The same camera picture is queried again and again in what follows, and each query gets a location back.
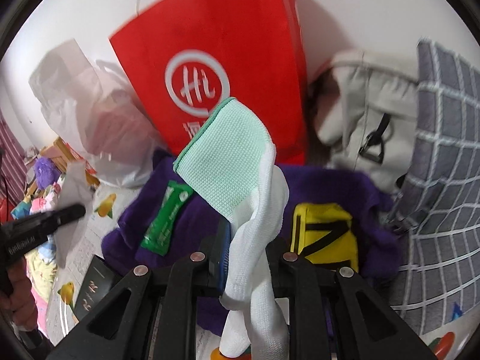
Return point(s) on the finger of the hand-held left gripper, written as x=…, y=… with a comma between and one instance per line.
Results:
x=63, y=213

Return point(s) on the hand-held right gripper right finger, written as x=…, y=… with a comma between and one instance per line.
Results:
x=281, y=270

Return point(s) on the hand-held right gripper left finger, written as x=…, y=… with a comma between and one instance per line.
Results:
x=222, y=258

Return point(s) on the purple fuzzy fabric tray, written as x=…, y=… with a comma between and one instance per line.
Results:
x=187, y=236

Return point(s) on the yellow pouch with black stripes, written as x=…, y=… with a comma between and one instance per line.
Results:
x=337, y=247

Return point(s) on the green tissue pack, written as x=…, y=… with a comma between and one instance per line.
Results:
x=167, y=219

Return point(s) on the light green cloth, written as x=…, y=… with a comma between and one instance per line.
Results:
x=225, y=146

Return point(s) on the person's left hand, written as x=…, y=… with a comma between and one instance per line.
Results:
x=20, y=303

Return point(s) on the floral bedding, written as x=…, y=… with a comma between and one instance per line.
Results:
x=37, y=270

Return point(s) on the fruit print tablecloth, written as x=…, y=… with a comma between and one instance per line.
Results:
x=107, y=204

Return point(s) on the purple plush toy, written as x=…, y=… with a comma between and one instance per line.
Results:
x=47, y=172

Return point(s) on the wooden headboard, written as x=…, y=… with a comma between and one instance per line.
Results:
x=62, y=153

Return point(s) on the red striped cloth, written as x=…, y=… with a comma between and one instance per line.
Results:
x=11, y=157

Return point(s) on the dark box with wooden end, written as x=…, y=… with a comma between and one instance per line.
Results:
x=93, y=288

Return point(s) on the white plastic shopping bag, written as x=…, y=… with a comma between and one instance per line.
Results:
x=105, y=127

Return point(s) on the grey checked cushion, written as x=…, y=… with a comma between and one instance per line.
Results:
x=442, y=195

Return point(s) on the beige fabric bag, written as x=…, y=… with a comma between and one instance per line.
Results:
x=360, y=93

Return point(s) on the red paper bag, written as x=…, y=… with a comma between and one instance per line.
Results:
x=232, y=37

